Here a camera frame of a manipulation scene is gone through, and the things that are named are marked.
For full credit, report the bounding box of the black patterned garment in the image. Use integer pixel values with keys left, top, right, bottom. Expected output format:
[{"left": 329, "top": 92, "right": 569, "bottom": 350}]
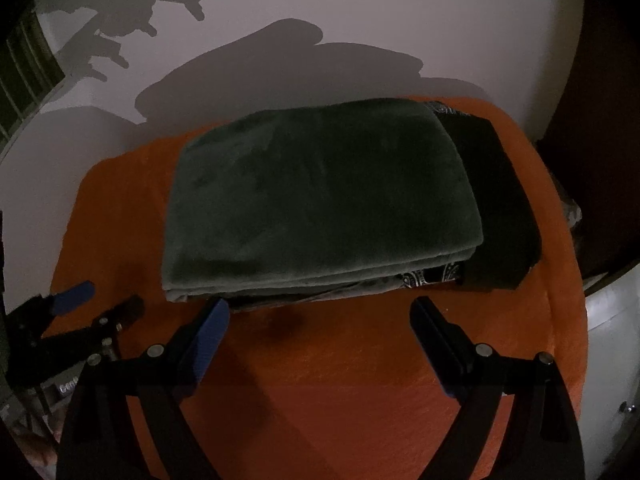
[{"left": 400, "top": 101, "right": 543, "bottom": 293}]

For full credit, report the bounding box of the dark wooden wardrobe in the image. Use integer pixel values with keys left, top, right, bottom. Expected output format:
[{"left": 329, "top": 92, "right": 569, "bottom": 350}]
[{"left": 535, "top": 0, "right": 640, "bottom": 281}]

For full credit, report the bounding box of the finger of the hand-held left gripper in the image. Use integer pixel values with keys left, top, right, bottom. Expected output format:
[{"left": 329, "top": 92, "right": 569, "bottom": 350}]
[
  {"left": 89, "top": 295, "right": 147, "bottom": 356},
  {"left": 10, "top": 281, "right": 96, "bottom": 331}
]

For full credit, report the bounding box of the orange fleece blanket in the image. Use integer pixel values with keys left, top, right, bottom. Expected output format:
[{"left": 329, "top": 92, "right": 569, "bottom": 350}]
[{"left": 40, "top": 95, "right": 588, "bottom": 480}]

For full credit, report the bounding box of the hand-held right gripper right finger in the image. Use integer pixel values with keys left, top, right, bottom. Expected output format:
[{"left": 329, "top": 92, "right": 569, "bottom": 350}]
[{"left": 409, "top": 296, "right": 585, "bottom": 480}]

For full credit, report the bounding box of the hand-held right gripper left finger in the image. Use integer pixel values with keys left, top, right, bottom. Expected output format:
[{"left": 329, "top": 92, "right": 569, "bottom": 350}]
[{"left": 56, "top": 297, "right": 231, "bottom": 480}]

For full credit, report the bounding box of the crumpled white cloth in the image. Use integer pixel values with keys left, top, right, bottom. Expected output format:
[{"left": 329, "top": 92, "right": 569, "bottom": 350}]
[{"left": 560, "top": 192, "right": 583, "bottom": 231}]

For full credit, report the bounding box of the grey fleece garment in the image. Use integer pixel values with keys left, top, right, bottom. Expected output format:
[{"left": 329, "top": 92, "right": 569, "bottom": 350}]
[{"left": 162, "top": 97, "right": 486, "bottom": 303}]

